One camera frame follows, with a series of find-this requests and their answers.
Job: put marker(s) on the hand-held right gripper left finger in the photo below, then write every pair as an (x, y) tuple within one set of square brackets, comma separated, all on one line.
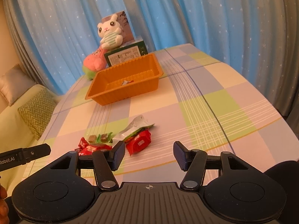
[(118, 155)]

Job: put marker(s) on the white green snack packet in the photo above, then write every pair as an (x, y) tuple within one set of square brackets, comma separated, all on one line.
[(136, 124)]

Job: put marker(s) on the pale green sofa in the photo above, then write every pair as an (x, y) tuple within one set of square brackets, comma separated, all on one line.
[(11, 126)]

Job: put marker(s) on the beige cushion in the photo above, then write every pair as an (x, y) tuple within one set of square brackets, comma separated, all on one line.
[(12, 85)]

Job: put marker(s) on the white printed snack packet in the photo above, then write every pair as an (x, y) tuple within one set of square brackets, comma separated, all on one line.
[(126, 82)]

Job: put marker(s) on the small red candy packet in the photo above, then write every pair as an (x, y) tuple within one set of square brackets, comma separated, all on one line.
[(83, 142)]

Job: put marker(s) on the person's left hand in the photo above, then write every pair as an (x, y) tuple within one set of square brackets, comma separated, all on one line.
[(2, 203)]

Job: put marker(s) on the pink starfish plush toy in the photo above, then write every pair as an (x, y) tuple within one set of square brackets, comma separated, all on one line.
[(94, 61)]

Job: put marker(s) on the grey printed paper box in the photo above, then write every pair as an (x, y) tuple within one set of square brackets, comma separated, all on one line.
[(127, 24)]

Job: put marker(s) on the large red snack packet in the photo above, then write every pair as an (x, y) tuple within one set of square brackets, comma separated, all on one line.
[(139, 143)]

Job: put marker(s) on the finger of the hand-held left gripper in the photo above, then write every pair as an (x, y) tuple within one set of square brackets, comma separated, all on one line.
[(38, 151)]

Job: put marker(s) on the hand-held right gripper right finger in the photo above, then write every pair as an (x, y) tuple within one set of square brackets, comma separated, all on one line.
[(179, 155)]

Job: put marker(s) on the white bunny plush toy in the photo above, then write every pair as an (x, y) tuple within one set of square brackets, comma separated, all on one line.
[(109, 33)]

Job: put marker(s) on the blue starry curtain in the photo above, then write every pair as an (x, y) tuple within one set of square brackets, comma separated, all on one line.
[(177, 14)]

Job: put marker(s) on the green zigzag cushion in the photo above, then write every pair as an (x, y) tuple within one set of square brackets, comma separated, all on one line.
[(35, 113)]

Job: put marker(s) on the orange plastic tray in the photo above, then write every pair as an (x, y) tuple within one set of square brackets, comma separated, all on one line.
[(137, 74)]

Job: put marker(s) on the checked tablecloth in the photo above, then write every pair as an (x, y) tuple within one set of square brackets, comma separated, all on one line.
[(210, 102)]

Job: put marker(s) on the brown green candy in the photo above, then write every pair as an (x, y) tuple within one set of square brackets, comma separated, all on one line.
[(104, 136), (92, 138)]

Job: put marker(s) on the green printed carton box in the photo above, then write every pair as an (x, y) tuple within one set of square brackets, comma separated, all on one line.
[(126, 54)]

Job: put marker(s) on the grey curtain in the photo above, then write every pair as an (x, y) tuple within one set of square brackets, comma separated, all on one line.
[(280, 51), (21, 37)]

